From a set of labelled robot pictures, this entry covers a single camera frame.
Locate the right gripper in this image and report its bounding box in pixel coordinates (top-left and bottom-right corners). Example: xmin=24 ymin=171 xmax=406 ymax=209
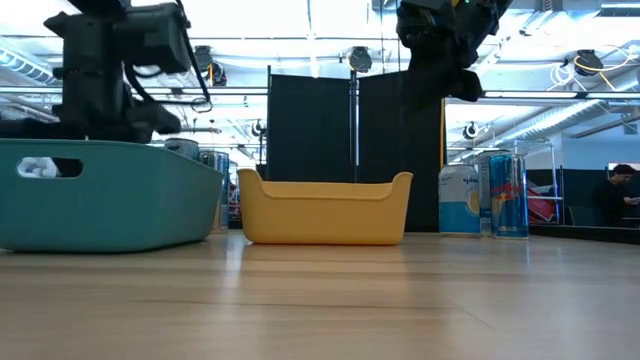
xmin=396 ymin=0 xmax=515 ymax=110

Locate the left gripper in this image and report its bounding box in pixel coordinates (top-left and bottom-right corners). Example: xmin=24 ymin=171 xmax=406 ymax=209
xmin=0 ymin=12 xmax=183 ymax=145

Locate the green plastic bin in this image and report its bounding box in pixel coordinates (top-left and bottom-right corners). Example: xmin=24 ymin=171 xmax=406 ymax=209
xmin=0 ymin=138 xmax=225 ymax=253

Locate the yellow plastic bin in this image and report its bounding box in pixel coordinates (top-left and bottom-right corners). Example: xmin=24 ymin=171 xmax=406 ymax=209
xmin=236 ymin=168 xmax=414 ymax=246

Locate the black folding screen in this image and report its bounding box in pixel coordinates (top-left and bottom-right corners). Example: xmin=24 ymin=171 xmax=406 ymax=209
xmin=266 ymin=64 xmax=446 ymax=234

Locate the grey overhead beam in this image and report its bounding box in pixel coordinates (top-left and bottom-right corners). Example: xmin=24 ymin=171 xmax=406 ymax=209
xmin=0 ymin=84 xmax=640 ymax=100

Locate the red bag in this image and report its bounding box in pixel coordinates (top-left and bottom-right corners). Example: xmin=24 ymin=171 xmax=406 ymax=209
xmin=527 ymin=187 xmax=557 ymax=225

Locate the black low partition panel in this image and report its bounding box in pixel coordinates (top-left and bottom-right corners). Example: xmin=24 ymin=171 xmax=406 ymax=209
xmin=524 ymin=168 xmax=640 ymax=227

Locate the person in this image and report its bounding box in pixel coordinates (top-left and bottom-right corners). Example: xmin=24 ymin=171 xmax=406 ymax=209
xmin=591 ymin=163 xmax=640 ymax=227

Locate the ribbed ventilation duct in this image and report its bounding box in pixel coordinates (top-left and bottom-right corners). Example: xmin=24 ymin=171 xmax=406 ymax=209
xmin=0 ymin=47 xmax=66 ymax=87

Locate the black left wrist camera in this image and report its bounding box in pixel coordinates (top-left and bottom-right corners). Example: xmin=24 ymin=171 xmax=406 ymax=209
xmin=117 ymin=2 xmax=193 ymax=75

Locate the white ceiling duct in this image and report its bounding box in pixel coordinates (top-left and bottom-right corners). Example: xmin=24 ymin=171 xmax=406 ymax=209
xmin=492 ymin=98 xmax=640 ymax=146

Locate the cable reel with yellow cord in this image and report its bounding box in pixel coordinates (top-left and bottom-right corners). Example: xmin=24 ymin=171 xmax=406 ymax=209
xmin=573 ymin=48 xmax=605 ymax=77

